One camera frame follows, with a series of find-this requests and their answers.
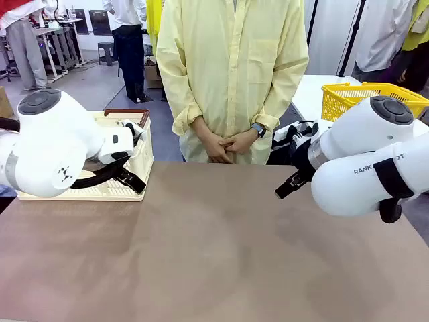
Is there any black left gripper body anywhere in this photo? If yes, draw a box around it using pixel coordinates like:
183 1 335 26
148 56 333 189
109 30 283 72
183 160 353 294
87 156 134 176

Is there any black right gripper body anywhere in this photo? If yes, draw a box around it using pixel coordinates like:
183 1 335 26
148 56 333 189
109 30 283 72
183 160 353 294
290 133 318 179

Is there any person's left forearm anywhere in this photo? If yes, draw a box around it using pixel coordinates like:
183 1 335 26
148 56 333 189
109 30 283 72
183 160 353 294
249 113 281 138

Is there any person's right forearm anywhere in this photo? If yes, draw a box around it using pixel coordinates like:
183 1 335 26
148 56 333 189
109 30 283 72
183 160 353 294
172 103 210 137

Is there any yellow plastic basket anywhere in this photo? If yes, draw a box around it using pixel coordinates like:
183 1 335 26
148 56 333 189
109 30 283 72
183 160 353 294
320 82 429 121

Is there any person's left hand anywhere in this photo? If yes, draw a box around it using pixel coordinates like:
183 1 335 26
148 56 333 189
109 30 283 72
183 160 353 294
219 129 261 156

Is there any person's right hand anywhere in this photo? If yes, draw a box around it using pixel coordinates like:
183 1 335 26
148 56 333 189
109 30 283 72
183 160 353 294
195 117 233 164

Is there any white side table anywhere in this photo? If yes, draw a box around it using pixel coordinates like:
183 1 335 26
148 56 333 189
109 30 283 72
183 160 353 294
290 74 363 128

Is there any brown cardboard box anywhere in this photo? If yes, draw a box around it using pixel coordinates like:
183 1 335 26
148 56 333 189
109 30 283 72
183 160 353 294
144 56 164 89

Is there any grey plastic stool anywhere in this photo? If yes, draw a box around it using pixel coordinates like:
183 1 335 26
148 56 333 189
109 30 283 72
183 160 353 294
97 42 119 67

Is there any person in pale yellow shirt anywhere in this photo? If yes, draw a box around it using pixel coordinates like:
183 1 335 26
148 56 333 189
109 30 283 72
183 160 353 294
156 0 310 165

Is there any person in white shirt dark trousers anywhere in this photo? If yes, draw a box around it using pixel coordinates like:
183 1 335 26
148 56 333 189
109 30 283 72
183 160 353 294
102 0 151 103

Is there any black tripod pole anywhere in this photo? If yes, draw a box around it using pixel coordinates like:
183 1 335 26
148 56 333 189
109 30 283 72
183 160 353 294
337 0 367 78

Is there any thin black stand pole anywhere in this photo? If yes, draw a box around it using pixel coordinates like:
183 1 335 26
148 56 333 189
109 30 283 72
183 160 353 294
306 0 318 46

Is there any grey workshop desk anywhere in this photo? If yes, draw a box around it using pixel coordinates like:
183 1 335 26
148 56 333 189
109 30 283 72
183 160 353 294
32 18 84 76

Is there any person in white shirt grey trousers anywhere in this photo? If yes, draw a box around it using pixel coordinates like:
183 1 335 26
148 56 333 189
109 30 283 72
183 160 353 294
351 0 420 83

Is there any person in red top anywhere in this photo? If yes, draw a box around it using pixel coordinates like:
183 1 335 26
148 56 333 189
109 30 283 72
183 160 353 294
0 0 48 91

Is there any person in bright yellow top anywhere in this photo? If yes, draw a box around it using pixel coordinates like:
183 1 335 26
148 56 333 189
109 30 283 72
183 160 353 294
146 0 164 58

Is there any person in yellow-green vest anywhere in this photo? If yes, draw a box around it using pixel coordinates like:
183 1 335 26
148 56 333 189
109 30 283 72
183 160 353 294
391 0 429 93

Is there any cream basket with brown handles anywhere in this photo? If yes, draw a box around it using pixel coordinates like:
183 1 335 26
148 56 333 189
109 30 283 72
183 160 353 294
16 109 155 202

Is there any black left arm cable sleeve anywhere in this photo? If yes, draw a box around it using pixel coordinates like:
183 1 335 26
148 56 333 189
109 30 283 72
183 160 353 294
0 117 131 189

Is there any black arm cable sleeve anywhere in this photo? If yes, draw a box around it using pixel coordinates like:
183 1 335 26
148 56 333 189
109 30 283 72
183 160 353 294
373 157 416 225
0 117 131 189

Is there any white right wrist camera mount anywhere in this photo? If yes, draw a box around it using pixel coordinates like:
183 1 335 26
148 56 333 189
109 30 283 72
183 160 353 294
273 120 322 142

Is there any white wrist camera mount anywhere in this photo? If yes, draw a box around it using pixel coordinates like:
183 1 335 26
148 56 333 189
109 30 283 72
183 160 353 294
121 119 148 142
273 120 322 142

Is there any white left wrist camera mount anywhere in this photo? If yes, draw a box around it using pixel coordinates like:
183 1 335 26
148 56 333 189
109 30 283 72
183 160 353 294
121 119 148 142

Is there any black right arm cable sleeve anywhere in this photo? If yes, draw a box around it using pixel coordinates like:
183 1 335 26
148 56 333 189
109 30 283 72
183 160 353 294
373 157 416 225

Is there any black wall panel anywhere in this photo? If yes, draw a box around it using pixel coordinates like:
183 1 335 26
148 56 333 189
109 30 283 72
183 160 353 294
88 9 112 36
75 9 90 36

